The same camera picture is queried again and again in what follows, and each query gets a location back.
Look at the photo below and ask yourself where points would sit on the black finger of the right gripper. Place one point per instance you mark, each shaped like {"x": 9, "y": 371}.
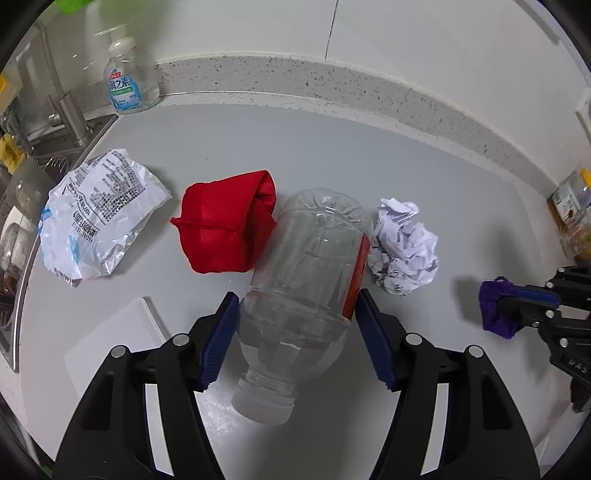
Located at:
{"x": 521, "y": 313}
{"x": 533, "y": 295}

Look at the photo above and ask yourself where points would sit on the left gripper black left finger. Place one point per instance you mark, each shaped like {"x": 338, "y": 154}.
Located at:
{"x": 108, "y": 436}

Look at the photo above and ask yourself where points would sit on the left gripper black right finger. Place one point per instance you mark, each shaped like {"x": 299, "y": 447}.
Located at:
{"x": 454, "y": 419}

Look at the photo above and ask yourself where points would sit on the purple wrapper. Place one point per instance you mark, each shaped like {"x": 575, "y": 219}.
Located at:
{"x": 493, "y": 320}

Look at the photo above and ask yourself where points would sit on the white paper ball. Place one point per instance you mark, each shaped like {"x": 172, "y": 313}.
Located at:
{"x": 402, "y": 255}

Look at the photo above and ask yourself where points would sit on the clear plastic bottle red label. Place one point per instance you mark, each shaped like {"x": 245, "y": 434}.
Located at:
{"x": 294, "y": 318}

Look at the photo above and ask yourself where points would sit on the white plastic bag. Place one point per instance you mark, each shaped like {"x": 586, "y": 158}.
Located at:
{"x": 94, "y": 215}

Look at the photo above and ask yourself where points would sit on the red cloth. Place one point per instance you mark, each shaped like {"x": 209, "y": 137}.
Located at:
{"x": 224, "y": 225}

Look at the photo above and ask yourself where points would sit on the steel kitchen sink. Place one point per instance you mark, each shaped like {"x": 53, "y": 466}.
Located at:
{"x": 54, "y": 155}

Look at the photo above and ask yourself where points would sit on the steel kitchen faucet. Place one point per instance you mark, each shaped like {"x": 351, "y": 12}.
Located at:
{"x": 67, "y": 112}

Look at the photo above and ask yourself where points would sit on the jar with yellow lid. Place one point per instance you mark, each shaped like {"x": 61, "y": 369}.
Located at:
{"x": 569, "y": 206}

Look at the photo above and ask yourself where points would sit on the white flat board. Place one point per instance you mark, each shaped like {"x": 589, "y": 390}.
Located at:
{"x": 136, "y": 326}

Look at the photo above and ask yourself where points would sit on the yellow sponge on sink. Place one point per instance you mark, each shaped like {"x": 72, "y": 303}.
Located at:
{"x": 11, "y": 155}

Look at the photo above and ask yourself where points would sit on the clear hand soap bottle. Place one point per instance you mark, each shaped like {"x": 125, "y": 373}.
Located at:
{"x": 130, "y": 74}

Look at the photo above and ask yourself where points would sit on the green hanging basket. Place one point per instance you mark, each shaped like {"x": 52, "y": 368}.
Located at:
{"x": 69, "y": 7}

